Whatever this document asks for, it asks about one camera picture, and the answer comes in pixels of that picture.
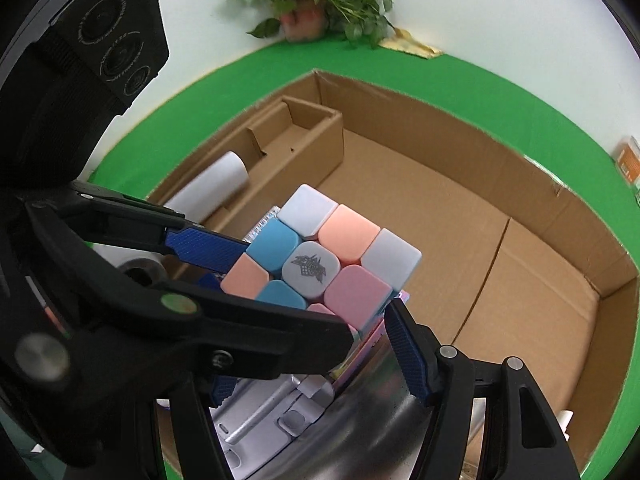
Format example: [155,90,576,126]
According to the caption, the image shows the white phone stand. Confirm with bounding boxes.
[210,374,334,479]

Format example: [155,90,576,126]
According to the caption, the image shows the pastel rubik's cube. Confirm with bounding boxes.
[221,184,422,342]

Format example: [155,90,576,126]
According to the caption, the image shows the white tube in box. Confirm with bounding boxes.
[556,410,574,441]

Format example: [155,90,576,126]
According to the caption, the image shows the colourful patterned book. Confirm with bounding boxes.
[222,206,408,389]

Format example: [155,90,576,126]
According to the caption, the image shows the silver cylinder speaker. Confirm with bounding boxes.
[253,337,430,480]

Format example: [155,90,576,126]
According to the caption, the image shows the cardboard box tray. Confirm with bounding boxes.
[149,70,639,476]

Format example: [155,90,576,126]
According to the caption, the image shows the orange small box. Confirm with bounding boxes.
[614,136,640,190]

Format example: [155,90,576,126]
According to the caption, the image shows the green table mat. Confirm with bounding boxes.
[91,40,639,479]

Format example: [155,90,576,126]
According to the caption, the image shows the yellow paper scrap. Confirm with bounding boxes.
[378,27,444,60]

